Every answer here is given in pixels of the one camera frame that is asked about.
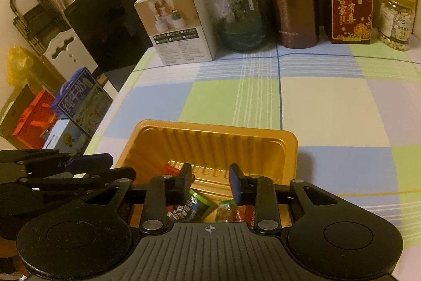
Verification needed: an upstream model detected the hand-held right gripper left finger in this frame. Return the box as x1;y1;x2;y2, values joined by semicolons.
77;162;193;233

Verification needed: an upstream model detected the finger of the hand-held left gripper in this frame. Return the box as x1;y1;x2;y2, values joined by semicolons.
0;149;114;175
19;167;136;195

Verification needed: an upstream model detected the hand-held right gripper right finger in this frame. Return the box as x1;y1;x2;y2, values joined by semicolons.
228;163;340;233

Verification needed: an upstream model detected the dark blue snack packet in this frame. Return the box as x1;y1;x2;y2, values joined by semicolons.
166;190;213;223

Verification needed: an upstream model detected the green candy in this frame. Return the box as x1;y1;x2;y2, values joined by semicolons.
215;200;237;222

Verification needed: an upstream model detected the orange plastic tray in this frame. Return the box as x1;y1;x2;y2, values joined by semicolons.
113;119;299;225

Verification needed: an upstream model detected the white blue carton box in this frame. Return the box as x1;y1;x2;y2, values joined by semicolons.
43;120;93;156

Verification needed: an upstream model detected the blue milk carton box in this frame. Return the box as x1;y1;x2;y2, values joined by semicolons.
49;67;114;137

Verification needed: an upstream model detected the red ribbon gift box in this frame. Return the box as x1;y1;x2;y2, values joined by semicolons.
12;90;56;150

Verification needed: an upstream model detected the brown cardboard box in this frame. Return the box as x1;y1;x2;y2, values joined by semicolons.
0;83;37;140

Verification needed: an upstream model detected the white carved chair back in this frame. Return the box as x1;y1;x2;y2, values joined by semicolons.
43;26;99;79

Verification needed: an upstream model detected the yellow plastic bag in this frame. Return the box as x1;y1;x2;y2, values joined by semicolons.
7;46;35;87

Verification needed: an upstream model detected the checked tablecloth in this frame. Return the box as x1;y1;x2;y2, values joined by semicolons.
84;42;421;275

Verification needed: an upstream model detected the black glossy panel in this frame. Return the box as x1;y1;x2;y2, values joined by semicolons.
63;0;158;92

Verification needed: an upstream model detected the white product box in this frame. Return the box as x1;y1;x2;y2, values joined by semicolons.
134;0;218;65

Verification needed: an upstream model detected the green glass jar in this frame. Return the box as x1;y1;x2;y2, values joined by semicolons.
210;0;268;53

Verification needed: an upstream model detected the brown metal canister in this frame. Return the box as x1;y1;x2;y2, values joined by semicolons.
261;0;320;49

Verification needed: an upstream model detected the red gold printed box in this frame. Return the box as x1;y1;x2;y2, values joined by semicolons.
322;0;376;45

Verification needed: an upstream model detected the clear plastic jar of nuts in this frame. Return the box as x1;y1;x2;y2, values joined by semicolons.
378;0;415;52

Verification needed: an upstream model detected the dark striped handle bag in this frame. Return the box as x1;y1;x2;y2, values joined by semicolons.
10;0;71;56

